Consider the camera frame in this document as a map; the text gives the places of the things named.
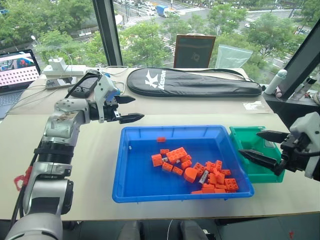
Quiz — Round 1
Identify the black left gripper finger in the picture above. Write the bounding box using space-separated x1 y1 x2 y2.
118 112 146 125
116 95 137 105

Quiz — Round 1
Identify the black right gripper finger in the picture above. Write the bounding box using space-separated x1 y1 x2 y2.
238 149 286 177
256 129 291 144

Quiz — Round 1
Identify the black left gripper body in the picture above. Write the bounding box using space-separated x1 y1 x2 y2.
102 96 123 123

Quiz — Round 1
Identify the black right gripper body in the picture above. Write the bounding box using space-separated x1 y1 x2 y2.
279 133 313 174

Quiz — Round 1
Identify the green plastic bin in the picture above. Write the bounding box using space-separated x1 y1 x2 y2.
229 126 286 184

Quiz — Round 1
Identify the black side ledge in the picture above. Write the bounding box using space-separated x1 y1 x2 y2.
262 91 320 131

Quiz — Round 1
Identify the clear plastic sleeve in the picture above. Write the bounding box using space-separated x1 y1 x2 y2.
243 101 267 111

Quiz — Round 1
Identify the black handheld game console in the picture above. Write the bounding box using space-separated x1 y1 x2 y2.
67 70 103 99

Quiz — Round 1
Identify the white plastic bottle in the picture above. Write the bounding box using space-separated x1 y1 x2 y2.
264 69 288 96

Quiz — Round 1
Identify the white power strip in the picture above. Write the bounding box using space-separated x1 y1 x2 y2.
42 64 87 77

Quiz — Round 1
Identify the blue plastic tray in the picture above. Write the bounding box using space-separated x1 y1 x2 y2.
111 124 255 204

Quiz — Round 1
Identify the smartphone with dark screen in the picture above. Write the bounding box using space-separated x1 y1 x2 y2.
45 76 78 90

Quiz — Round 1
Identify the clear bottle with black cap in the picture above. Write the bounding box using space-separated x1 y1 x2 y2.
299 75 317 95

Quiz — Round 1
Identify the black racket bag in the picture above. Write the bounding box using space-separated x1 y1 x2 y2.
126 66 263 98

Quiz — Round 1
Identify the white plug charger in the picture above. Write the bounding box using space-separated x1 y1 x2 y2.
47 56 67 72

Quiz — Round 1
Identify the brown framed board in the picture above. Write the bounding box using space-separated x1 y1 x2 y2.
173 34 217 69

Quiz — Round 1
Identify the translucent plastic bag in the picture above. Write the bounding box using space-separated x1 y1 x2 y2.
213 43 254 69

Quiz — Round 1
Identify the dark rounded shape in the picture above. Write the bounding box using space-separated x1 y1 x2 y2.
117 220 146 240
178 220 209 240

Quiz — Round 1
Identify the grey laptop computer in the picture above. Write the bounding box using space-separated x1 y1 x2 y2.
0 48 42 120

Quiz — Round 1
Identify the white glue gun cord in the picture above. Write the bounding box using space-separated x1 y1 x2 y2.
98 65 130 98

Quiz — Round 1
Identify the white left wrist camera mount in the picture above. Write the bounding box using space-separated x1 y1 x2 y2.
93 74 118 124

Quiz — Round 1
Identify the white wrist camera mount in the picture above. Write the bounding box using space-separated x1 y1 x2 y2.
289 111 320 180
93 74 118 124

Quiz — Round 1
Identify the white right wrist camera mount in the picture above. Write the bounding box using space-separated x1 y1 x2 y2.
289 111 320 180

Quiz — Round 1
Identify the white charger cable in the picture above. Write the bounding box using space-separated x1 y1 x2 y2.
47 44 74 66

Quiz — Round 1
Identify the dark window frame post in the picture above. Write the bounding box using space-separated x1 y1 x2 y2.
277 23 320 101
91 0 124 68

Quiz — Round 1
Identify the white phone cable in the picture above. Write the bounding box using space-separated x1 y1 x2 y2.
6 84 52 114

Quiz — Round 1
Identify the red cable clip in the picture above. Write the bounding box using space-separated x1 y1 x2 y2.
13 166 34 192

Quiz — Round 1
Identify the thin white hanging cable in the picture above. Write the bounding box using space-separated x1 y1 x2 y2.
167 219 175 240

